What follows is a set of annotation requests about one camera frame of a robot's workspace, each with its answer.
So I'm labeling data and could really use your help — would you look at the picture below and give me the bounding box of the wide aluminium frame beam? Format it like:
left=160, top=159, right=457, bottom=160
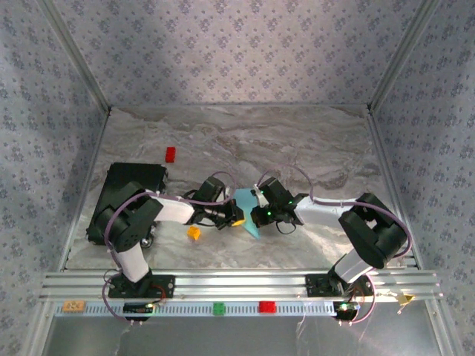
left=39, top=269, right=445, bottom=302

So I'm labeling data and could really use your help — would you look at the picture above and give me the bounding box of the purple cable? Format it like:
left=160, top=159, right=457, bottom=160
left=102, top=171, right=238, bottom=327
left=254, top=163, right=413, bottom=326

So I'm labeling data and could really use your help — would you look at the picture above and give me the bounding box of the aluminium frame post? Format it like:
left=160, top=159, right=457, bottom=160
left=368, top=0, right=443, bottom=112
left=36, top=0, right=113, bottom=112

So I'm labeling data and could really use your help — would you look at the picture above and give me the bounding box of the light blue paper sheet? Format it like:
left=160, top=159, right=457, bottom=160
left=232, top=188, right=261, bottom=241

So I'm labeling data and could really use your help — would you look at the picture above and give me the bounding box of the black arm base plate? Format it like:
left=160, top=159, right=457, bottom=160
left=306, top=273, right=367, bottom=297
left=107, top=274, right=176, bottom=300

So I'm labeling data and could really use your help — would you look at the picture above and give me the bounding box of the white slotted cable duct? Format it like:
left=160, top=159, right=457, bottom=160
left=53, top=300, right=337, bottom=318

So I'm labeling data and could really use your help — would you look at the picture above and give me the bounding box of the aluminium table edge rail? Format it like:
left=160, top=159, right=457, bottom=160
left=57, top=109, right=112, bottom=271
left=367, top=109, right=426, bottom=270
left=109, top=104, right=372, bottom=111

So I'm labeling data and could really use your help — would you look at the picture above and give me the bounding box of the black hard case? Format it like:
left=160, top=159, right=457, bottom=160
left=85, top=162, right=168, bottom=248

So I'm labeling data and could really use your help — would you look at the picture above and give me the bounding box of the small black circuit board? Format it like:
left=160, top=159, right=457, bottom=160
left=123, top=302, right=155, bottom=316
left=333, top=300, right=360, bottom=320

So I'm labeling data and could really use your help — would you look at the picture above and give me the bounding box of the small yellow paper piece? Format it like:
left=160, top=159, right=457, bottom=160
left=395, top=292, right=416, bottom=309

